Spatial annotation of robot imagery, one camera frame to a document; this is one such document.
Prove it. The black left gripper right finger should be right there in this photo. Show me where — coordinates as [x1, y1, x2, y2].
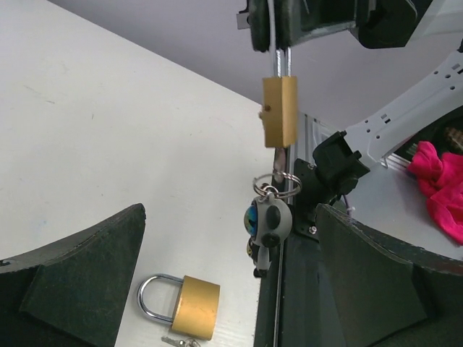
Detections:
[315, 205, 462, 346]

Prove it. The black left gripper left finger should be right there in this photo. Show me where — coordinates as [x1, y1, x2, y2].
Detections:
[1, 203, 146, 346]

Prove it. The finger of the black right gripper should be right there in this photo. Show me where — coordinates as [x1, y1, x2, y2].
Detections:
[247, 0, 270, 53]

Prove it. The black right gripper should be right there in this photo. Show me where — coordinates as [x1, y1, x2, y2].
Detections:
[280, 0, 433, 49]

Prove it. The small brass padlock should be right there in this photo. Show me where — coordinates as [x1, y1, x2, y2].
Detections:
[259, 48, 298, 148]

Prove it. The large brass padlock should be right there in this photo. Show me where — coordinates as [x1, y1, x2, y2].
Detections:
[137, 273, 221, 340]

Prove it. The panda keychain charm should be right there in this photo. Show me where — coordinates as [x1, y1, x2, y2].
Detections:
[244, 171, 302, 278]

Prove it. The silver key with ring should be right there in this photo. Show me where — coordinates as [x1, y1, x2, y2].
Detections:
[161, 336, 200, 347]

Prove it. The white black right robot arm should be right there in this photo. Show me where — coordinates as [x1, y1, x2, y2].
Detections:
[237, 1, 462, 235]

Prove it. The pink cloth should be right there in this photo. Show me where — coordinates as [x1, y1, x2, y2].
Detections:
[407, 141, 462, 245]

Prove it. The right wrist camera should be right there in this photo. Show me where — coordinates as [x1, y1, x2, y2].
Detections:
[236, 12, 250, 30]

